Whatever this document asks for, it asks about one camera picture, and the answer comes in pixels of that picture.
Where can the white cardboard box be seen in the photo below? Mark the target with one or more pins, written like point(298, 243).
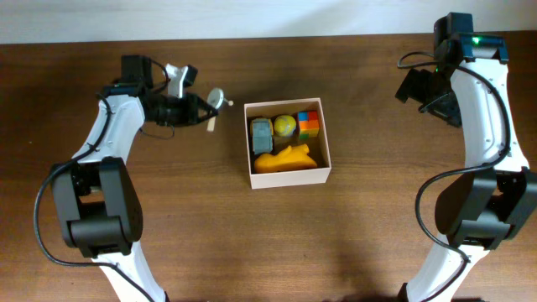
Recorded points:
point(319, 147)

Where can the colourful puzzle cube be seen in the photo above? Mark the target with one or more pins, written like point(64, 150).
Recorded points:
point(308, 124)

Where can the yellow grey toy truck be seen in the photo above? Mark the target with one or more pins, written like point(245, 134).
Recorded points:
point(261, 130)

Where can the yellow minion ball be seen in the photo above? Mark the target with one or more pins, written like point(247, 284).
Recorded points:
point(284, 126)

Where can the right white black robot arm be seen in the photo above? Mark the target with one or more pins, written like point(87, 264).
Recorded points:
point(463, 81)

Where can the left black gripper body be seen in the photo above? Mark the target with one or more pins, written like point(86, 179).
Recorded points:
point(174, 112)

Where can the white wooden rattle drum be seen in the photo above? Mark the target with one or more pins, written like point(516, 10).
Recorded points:
point(216, 99)

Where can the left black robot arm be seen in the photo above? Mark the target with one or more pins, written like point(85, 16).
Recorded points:
point(97, 206)

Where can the orange squishy toy animal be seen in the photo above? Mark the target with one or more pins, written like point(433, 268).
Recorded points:
point(291, 158)

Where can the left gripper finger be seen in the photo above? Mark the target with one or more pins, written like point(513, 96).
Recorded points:
point(204, 116)
point(204, 106)

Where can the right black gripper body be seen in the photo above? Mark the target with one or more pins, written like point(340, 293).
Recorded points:
point(432, 89)

